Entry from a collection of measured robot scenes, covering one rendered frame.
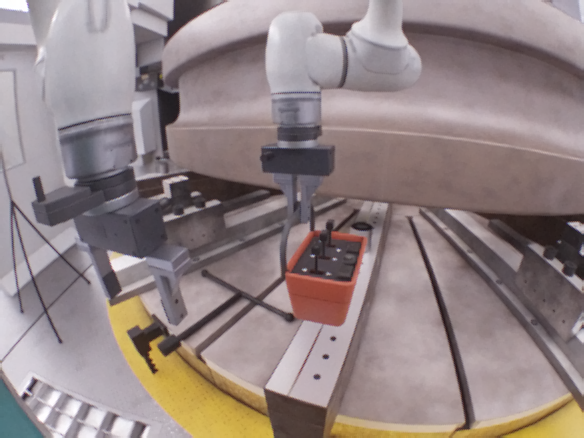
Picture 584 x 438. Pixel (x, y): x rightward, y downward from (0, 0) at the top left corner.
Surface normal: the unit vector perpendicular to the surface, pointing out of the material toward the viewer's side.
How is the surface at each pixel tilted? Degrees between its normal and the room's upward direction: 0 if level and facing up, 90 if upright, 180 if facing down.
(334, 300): 97
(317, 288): 97
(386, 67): 120
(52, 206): 90
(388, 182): 90
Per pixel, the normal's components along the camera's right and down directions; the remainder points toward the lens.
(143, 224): 0.96, 0.09
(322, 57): 0.21, 0.42
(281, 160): -0.34, 0.38
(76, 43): 0.40, 0.29
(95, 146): 0.60, 0.30
